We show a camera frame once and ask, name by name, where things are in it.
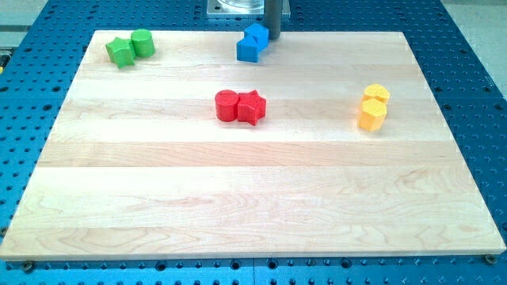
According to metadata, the green cylinder block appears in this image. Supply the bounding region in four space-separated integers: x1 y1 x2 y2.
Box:
131 29 155 58

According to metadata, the blue wedge block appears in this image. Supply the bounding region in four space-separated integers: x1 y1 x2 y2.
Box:
236 36 258 63

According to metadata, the right board stop bolt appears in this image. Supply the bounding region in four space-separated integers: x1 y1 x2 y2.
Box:
484 254 497 265

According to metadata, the green star block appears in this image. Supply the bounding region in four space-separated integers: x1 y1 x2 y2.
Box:
105 37 135 68

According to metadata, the left board stop bolt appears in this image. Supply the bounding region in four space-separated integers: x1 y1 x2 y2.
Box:
21 260 36 274

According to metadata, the board stop bolt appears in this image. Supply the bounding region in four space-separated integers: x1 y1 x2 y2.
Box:
484 254 497 265
21 260 36 274

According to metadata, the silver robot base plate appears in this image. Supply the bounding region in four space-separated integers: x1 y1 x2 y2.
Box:
206 0 292 20

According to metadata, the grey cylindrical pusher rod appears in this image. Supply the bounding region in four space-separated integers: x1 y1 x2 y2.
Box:
264 0 283 40

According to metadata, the light wooden board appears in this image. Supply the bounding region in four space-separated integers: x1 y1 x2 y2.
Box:
1 30 505 260

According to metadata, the red cylinder block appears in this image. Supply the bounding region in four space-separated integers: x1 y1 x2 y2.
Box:
215 89 239 122

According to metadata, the blue cube block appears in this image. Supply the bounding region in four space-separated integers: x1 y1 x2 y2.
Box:
244 23 269 52

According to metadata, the yellow hexagon block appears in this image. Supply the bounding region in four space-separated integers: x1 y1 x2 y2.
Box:
357 98 387 131

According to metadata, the red star block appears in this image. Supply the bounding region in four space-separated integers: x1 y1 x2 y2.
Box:
237 90 266 126

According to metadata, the yellow rounded block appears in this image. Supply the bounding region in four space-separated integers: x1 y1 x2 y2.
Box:
362 83 391 104

